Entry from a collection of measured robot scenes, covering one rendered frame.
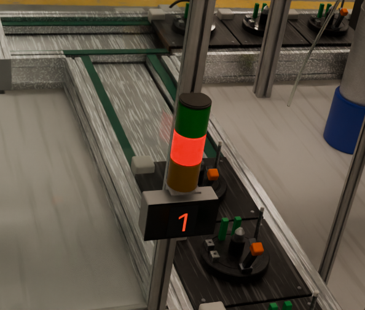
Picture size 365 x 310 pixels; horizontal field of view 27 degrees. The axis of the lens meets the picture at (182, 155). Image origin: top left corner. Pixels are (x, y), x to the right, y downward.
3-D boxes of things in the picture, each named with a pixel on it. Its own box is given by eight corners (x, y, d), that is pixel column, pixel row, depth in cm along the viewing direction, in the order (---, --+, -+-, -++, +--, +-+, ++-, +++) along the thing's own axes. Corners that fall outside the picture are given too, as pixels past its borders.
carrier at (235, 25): (308, 49, 253) (316, 13, 246) (241, 50, 245) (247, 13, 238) (278, 19, 272) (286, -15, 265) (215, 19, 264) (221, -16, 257)
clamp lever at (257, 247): (252, 269, 149) (264, 251, 143) (242, 270, 148) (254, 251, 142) (246, 253, 151) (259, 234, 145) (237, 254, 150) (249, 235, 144)
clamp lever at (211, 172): (209, 194, 168) (219, 175, 162) (201, 195, 167) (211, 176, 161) (206, 181, 170) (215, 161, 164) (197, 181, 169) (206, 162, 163)
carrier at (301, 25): (372, 48, 261) (383, 13, 254) (310, 49, 253) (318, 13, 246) (340, 18, 280) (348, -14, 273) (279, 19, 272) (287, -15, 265)
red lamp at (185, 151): (206, 165, 120) (211, 138, 117) (175, 167, 118) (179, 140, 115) (195, 147, 124) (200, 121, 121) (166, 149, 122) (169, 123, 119)
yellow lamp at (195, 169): (201, 191, 122) (206, 165, 120) (171, 194, 121) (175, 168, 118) (191, 173, 126) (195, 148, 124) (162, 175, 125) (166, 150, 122)
